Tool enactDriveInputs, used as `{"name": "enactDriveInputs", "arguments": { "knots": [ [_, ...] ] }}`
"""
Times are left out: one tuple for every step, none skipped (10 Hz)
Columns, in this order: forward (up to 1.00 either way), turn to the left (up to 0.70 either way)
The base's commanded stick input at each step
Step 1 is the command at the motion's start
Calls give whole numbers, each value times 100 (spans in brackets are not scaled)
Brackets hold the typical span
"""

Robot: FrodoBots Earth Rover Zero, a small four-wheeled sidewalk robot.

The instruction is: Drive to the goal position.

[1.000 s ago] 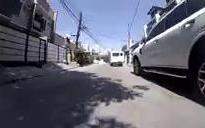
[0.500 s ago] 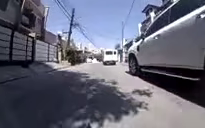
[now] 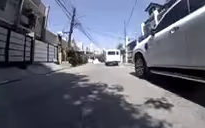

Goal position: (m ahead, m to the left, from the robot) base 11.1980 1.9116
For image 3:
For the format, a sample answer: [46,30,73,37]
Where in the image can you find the multi-storey building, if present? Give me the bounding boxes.
[124,1,173,64]

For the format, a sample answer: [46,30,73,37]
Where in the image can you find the overhead wires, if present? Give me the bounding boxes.
[54,0,139,51]

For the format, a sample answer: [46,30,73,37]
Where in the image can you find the white car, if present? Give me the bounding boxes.
[132,0,205,86]

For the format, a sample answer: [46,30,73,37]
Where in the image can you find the concrete pavement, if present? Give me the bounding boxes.
[0,61,73,88]

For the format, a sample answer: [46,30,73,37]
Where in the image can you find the building with balconies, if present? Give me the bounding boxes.
[0,0,52,38]

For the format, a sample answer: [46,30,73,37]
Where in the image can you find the wooden utility pole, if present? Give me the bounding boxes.
[66,7,78,51]

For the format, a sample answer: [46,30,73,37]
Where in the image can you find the grey slatted fence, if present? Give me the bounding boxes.
[0,22,60,65]

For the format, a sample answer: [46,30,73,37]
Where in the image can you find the grey concrete road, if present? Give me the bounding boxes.
[0,62,205,128]

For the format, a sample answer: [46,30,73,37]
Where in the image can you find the white van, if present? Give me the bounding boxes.
[104,49,122,67]

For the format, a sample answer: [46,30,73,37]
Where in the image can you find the thin pole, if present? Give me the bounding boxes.
[123,20,129,64]

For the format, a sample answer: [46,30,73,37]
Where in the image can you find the green bush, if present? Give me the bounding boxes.
[66,48,89,67]

